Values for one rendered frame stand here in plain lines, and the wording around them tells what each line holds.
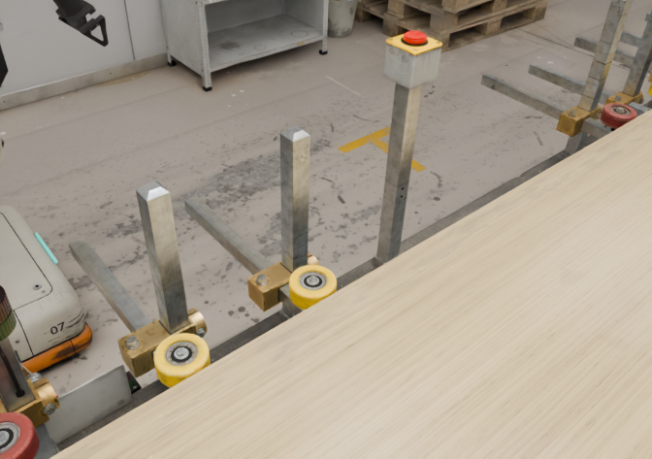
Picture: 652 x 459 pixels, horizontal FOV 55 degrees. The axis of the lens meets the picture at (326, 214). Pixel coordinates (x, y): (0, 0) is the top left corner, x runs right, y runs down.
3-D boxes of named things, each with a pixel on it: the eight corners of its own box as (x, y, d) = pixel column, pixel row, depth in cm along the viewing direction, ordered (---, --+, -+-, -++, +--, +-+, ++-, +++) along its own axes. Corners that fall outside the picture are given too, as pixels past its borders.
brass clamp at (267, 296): (246, 295, 117) (244, 276, 114) (303, 265, 124) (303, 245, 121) (265, 314, 113) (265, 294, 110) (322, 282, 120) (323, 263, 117)
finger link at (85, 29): (107, 31, 162) (85, 1, 155) (120, 39, 158) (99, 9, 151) (86, 48, 161) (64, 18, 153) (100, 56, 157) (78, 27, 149)
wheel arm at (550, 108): (479, 86, 187) (481, 74, 184) (486, 83, 189) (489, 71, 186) (611, 148, 161) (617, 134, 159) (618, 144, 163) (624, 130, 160)
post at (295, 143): (282, 332, 129) (279, 128, 99) (295, 324, 130) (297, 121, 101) (292, 342, 126) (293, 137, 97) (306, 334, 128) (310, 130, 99)
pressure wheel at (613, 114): (619, 141, 167) (633, 102, 160) (626, 156, 161) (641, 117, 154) (588, 138, 168) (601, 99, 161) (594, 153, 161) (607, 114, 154)
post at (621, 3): (561, 161, 179) (613, -8, 150) (568, 157, 181) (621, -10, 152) (571, 166, 177) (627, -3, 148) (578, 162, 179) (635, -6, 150)
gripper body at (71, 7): (79, 1, 159) (60, -24, 153) (98, 12, 153) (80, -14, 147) (59, 16, 157) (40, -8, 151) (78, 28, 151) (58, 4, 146)
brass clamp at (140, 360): (120, 357, 103) (114, 337, 100) (192, 319, 110) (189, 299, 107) (138, 381, 100) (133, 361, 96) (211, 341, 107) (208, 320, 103)
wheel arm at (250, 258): (184, 214, 135) (182, 199, 133) (199, 209, 137) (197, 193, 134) (310, 335, 110) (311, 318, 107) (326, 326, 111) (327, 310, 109)
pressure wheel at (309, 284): (287, 341, 109) (287, 293, 102) (291, 307, 115) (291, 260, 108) (333, 343, 109) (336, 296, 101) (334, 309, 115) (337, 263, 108)
